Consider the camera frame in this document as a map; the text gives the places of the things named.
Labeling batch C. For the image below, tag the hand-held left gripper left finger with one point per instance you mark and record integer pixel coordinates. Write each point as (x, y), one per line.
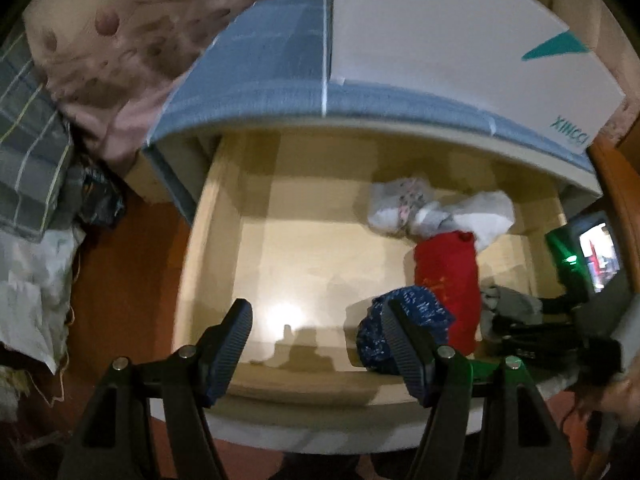
(230, 350)

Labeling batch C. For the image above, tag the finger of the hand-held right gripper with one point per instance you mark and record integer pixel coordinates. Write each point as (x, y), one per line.
(535, 337)
(557, 304)

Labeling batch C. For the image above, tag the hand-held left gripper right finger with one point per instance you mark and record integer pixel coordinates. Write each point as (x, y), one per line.
(405, 345)

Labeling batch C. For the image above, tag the blue patterned underwear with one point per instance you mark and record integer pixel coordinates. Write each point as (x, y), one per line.
(375, 335)

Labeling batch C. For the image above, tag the grey knit sock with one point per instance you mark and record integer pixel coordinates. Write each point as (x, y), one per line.
(515, 305)

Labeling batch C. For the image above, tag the red underwear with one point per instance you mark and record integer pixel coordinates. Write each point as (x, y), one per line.
(447, 280)

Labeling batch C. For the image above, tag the white fleece cloth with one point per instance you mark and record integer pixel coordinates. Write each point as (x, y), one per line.
(480, 215)

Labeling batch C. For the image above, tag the wooden drawer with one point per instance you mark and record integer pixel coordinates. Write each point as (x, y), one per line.
(300, 260)

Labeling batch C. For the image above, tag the white floral underwear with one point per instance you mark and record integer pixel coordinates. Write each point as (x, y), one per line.
(395, 205)

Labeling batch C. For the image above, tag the person's right hand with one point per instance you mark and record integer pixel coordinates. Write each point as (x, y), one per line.
(620, 397)

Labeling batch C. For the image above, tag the leaf print curtain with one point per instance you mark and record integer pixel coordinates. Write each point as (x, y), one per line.
(625, 120)

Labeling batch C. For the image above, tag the dark printed cloth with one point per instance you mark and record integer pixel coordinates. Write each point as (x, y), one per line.
(100, 195)

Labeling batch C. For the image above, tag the white cardboard box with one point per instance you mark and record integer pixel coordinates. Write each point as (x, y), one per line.
(450, 35)

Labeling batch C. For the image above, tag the grey plaid blanket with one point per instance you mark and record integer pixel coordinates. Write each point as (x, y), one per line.
(30, 150)

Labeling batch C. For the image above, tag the blue mattress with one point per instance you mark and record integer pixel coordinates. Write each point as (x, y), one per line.
(260, 60)

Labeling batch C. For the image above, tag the pink leaf print bedsheet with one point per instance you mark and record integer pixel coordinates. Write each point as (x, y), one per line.
(125, 35)

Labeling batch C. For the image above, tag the orange wooden frame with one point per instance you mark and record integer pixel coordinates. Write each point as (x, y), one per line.
(615, 175)

